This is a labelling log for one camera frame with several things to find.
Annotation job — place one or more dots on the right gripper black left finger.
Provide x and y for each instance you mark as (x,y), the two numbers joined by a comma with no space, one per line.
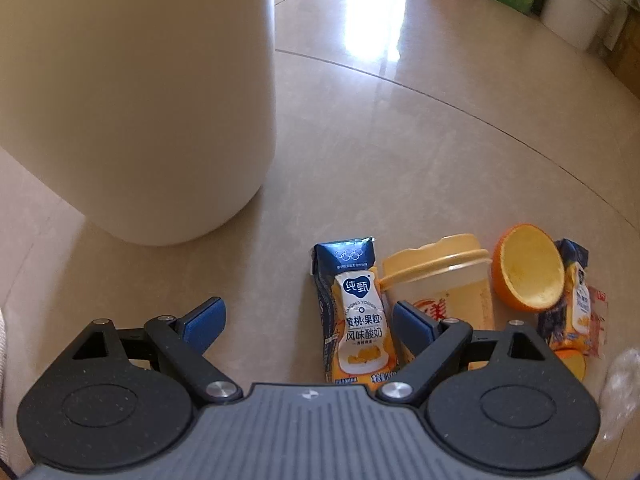
(117,397)

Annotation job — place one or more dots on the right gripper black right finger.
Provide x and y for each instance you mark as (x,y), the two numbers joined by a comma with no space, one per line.
(497,400)

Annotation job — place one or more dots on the yellow peach yoghurt carton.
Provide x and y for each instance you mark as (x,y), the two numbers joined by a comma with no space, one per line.
(358,346)

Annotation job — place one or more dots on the cream white plastic bin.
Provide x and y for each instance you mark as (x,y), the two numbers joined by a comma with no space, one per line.
(156,119)

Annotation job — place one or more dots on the clear plastic bag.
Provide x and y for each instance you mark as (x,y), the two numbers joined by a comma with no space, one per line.
(619,398)

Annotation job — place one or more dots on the orange peel half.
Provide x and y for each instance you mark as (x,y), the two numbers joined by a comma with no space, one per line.
(527,272)

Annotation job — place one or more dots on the yellow plastic cup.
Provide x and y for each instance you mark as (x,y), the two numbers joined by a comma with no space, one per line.
(445,279)

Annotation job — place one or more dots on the red pastry wrapper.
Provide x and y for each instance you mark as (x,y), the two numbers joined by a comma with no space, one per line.
(598,323)

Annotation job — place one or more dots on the white plastic bucket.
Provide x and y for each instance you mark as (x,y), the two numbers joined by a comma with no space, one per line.
(580,10)

